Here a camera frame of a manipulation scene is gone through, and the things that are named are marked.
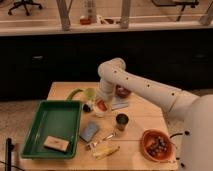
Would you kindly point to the small dark metal cup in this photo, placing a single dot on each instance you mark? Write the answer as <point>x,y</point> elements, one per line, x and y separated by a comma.
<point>121,121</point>

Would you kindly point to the black stand at left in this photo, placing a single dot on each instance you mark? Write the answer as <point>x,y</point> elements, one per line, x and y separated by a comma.
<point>8,154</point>

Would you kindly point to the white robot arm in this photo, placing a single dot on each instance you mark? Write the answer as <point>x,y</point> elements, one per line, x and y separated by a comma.
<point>196,112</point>

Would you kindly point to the green banana-shaped vegetable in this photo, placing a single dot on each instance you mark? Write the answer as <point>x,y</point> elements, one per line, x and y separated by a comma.
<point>73,93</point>

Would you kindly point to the yellow corn cob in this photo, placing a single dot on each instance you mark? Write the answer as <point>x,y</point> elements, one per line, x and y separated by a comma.
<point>106,151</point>

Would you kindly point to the red object on ledge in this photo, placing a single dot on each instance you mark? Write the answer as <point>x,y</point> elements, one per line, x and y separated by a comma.
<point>85,21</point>

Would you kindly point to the tan sponge block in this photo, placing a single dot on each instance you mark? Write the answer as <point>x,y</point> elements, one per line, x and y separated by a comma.
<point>56,143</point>

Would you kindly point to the green plastic tray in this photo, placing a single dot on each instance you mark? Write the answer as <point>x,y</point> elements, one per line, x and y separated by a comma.
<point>57,118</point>

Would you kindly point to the orange bowl of grapes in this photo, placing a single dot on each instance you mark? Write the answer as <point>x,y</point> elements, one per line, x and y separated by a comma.
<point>156,146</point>

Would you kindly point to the small dark round object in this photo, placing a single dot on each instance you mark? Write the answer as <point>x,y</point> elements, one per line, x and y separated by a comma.
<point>87,108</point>

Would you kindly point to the grey flat card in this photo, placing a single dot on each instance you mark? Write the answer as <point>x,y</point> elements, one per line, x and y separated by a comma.
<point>118,104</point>

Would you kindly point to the black office chair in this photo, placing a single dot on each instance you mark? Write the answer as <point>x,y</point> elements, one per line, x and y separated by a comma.
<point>24,3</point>

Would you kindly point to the light green cup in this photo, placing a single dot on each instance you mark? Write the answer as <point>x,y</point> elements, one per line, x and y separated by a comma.
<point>90,94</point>

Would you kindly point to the silver metal fork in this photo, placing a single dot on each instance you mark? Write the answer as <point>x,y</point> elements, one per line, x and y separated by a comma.
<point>92,145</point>

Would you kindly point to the white paper cup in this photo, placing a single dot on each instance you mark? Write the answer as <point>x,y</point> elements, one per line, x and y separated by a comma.
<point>98,112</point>

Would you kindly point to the dark brown bowl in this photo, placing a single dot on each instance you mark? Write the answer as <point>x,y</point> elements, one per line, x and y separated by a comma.
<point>122,92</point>

